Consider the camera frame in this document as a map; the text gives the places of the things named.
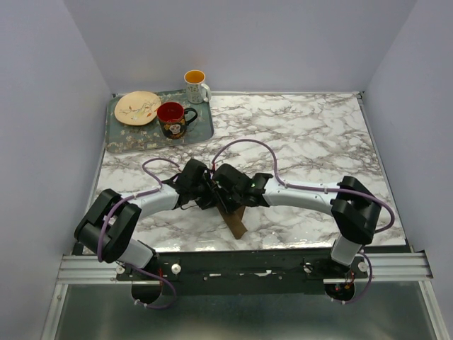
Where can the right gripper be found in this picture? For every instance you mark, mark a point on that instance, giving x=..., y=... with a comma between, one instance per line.
x=219, y=193

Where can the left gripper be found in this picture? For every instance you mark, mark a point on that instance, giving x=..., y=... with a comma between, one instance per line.
x=209, y=200

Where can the brown cloth napkin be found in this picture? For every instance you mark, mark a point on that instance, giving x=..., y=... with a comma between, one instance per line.
x=234, y=220

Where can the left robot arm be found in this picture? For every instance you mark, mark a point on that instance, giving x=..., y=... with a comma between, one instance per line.
x=107, y=227

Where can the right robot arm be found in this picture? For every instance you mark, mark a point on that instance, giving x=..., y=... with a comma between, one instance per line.
x=354, y=209

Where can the black skull mug red inside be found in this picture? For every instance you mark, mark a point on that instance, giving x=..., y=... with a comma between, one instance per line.
x=174, y=119

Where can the white mug orange inside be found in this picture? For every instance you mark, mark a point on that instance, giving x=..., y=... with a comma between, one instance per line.
x=195, y=87

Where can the floral green tray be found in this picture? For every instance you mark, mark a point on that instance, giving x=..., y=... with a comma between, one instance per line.
x=121, y=138

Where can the beige floral plate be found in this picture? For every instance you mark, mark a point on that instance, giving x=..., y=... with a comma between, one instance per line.
x=137, y=108

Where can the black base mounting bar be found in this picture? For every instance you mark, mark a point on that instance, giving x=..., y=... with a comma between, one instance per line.
x=309, y=271

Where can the aluminium frame rail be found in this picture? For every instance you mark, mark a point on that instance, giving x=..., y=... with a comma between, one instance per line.
x=387, y=267

